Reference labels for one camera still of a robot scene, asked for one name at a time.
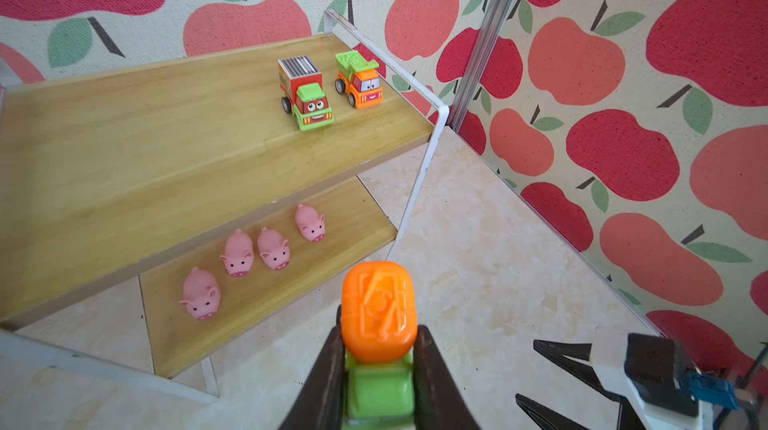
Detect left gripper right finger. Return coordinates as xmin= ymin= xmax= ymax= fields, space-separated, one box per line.
xmin=413 ymin=325 xmax=480 ymax=430

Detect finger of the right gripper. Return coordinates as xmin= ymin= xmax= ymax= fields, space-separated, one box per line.
xmin=533 ymin=339 xmax=621 ymax=402
xmin=514 ymin=392 xmax=646 ymax=430

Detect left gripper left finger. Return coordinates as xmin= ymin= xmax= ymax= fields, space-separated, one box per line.
xmin=279 ymin=306 xmax=345 ymax=430

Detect orange toy car with eyes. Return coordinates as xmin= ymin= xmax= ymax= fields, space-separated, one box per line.
xmin=338 ymin=261 xmax=418 ymax=429

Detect wooden two-tier shelf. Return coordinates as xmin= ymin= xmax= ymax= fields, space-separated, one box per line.
xmin=1 ymin=10 xmax=448 ymax=404

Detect yellow green toy car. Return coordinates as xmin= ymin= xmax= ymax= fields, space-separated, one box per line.
xmin=278 ymin=55 xmax=335 ymax=131

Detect orange green toy car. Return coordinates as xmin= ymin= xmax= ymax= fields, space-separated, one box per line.
xmin=335 ymin=50 xmax=383 ymax=109

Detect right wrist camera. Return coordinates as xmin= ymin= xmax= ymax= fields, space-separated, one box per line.
xmin=588 ymin=328 xmax=761 ymax=429

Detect right aluminium frame post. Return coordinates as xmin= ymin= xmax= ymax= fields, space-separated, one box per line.
xmin=448 ymin=0 xmax=514 ymax=133

